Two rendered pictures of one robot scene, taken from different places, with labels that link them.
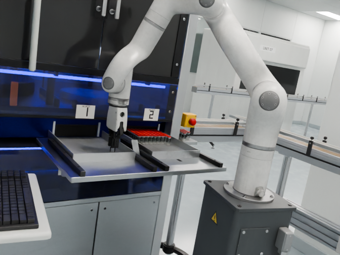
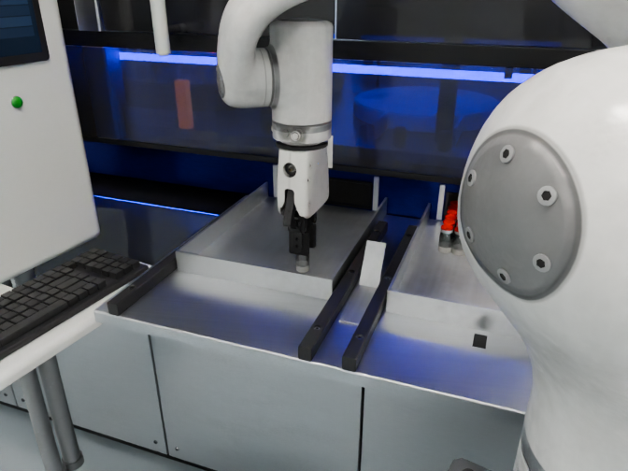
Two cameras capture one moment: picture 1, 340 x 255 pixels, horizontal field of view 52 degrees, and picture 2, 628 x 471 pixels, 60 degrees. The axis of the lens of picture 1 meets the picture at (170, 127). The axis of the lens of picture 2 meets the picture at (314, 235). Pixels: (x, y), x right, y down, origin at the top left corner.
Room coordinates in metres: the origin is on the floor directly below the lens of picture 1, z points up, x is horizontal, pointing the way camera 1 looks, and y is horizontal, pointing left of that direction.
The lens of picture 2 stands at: (0.97, -0.42, 1.31)
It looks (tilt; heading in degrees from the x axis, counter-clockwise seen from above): 26 degrees down; 56
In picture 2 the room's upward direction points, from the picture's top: straight up
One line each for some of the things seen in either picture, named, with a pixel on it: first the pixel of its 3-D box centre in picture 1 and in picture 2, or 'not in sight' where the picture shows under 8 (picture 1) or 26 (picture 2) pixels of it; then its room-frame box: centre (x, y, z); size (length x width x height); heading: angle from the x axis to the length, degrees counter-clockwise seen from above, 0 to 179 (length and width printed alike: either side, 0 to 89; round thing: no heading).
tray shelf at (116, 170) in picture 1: (131, 154); (375, 278); (1.47, 0.15, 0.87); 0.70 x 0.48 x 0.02; 126
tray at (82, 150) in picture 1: (89, 144); (292, 230); (1.43, 0.33, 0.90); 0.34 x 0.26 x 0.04; 36
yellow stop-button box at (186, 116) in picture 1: (186, 119); not in sight; (1.87, -0.09, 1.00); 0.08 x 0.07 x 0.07; 36
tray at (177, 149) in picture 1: (157, 143); (492, 262); (1.63, 0.05, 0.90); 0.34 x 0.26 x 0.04; 36
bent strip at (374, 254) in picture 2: (141, 151); (363, 279); (1.41, 0.10, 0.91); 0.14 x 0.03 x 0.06; 36
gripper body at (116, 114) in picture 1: (116, 116); (302, 172); (1.38, 0.22, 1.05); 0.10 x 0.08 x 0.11; 36
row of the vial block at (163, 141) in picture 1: (152, 139); (494, 246); (1.66, 0.07, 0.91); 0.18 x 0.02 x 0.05; 126
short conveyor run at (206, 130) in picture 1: (208, 127); not in sight; (2.15, -0.24, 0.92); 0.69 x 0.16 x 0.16; 126
